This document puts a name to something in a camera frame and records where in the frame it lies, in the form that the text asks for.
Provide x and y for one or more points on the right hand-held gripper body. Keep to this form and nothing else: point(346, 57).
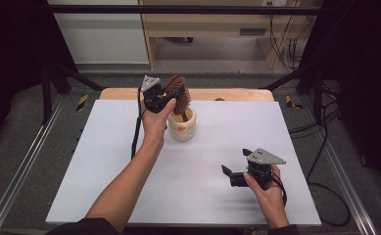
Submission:
point(263, 158)

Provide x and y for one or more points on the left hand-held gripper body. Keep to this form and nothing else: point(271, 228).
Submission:
point(152, 98)

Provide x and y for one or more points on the brown wooden hairbrush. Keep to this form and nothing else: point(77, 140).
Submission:
point(183, 101)

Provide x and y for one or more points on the cream ceramic cup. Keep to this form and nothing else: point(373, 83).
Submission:
point(183, 130)

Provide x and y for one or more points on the person's left hand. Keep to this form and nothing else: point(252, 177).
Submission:
point(153, 125)

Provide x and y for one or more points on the person's right hand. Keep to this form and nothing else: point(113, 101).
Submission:
point(271, 202)

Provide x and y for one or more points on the light wooden table board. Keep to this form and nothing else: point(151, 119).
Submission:
point(230, 94)

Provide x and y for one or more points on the yellow black hazard tape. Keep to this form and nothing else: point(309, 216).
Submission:
point(82, 102)
point(292, 102)

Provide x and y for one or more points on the light wooden desk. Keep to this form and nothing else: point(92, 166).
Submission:
point(207, 27)

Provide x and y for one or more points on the white cabinet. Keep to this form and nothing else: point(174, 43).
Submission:
point(103, 39)

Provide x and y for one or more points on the black curtain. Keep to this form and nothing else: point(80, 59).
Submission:
point(364, 81)
point(11, 65)

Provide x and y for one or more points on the black horizontal frame bar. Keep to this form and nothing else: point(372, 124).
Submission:
point(178, 9)

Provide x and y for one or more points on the aluminium rail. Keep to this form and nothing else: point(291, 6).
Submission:
point(344, 182)
point(21, 166)

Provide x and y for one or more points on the black metal frame strut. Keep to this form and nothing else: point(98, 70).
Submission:
point(309, 78)
point(59, 80)

